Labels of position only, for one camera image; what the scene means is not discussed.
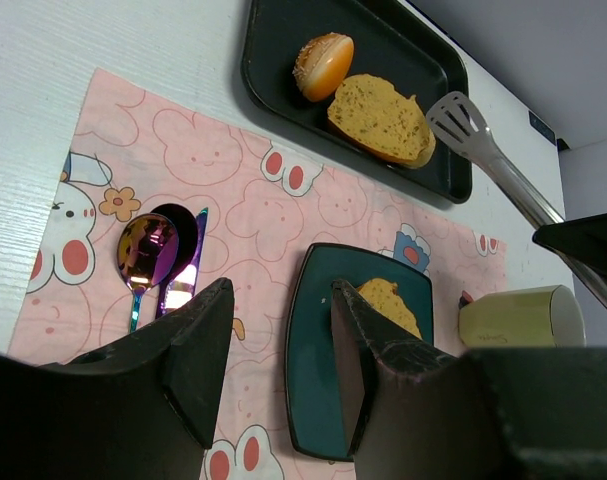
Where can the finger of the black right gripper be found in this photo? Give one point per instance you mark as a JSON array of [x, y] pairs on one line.
[[582, 239]]

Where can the glossy orange round bun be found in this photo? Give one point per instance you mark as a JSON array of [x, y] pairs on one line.
[[325, 65]]

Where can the steel serving tongs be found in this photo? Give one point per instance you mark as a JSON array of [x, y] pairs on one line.
[[457, 122]]

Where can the crusty speckled bread slice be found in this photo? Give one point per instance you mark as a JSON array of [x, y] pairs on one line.
[[382, 295]]

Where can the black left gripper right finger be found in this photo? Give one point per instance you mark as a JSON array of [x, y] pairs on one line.
[[409, 410]]

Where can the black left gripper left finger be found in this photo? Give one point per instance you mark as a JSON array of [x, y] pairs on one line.
[[142, 407]]

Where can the black baking tray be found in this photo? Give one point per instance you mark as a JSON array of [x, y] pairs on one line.
[[390, 42]]

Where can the iridescent large spoon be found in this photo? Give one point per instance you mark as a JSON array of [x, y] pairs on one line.
[[184, 222]]

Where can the iridescent table knife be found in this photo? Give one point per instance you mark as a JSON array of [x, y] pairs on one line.
[[182, 287]]

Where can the dark teal square plate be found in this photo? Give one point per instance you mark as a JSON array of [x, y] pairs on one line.
[[312, 393]]

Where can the iridescent small spoon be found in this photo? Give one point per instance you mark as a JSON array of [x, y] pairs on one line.
[[146, 252]]

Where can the blue label sticker right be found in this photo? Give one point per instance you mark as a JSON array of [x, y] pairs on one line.
[[541, 127]]

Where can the pink bunny placemat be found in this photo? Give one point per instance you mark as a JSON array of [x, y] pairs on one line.
[[133, 151]]

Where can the pale yellow mug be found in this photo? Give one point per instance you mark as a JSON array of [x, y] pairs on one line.
[[535, 317]]

